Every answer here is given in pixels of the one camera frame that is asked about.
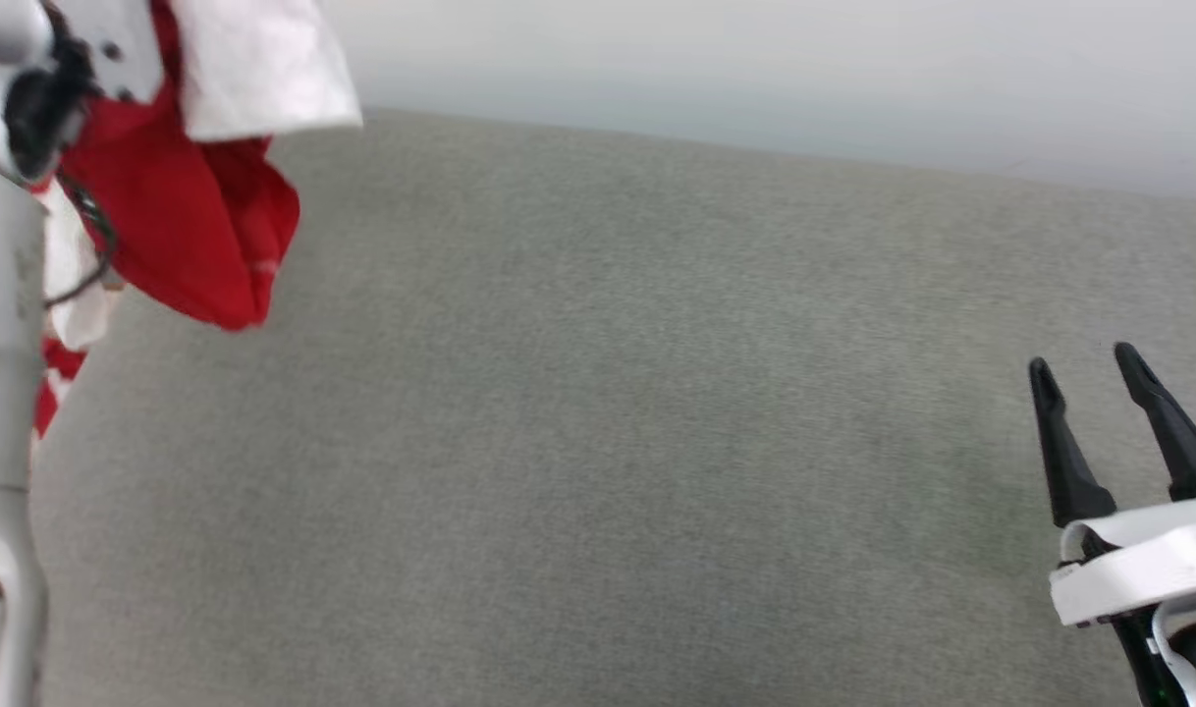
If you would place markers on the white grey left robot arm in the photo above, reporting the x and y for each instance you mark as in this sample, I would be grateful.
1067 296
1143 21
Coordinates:
4 344

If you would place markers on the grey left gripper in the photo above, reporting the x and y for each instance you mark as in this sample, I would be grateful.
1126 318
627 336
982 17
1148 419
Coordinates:
122 49

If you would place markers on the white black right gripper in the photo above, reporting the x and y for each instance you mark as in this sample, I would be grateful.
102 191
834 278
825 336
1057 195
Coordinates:
1138 565

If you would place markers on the red and white jersey garment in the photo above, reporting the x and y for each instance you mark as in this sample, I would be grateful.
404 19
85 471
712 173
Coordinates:
186 226

